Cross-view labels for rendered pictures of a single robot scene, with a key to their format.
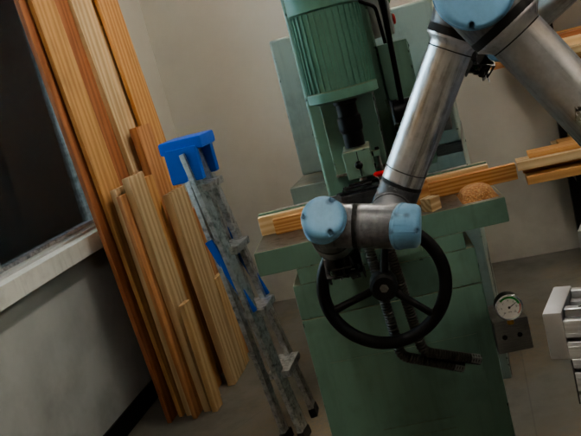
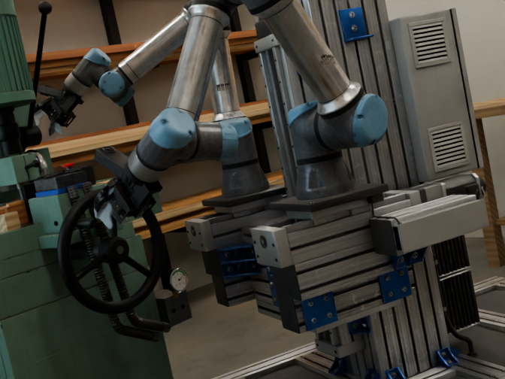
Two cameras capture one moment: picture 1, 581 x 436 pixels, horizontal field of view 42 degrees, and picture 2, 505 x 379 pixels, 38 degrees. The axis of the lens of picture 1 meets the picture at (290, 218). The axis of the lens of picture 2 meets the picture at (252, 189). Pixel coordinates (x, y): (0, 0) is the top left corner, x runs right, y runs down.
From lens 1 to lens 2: 108 cm
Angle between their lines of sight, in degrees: 54
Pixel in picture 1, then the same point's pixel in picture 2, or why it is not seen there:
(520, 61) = (291, 19)
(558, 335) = (285, 247)
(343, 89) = (19, 92)
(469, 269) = (138, 255)
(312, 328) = (10, 328)
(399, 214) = (224, 126)
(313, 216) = (173, 121)
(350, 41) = (19, 51)
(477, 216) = not seen: hidden behind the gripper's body
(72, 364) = not seen: outside the picture
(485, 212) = not seen: hidden behind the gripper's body
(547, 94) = (305, 45)
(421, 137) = (201, 83)
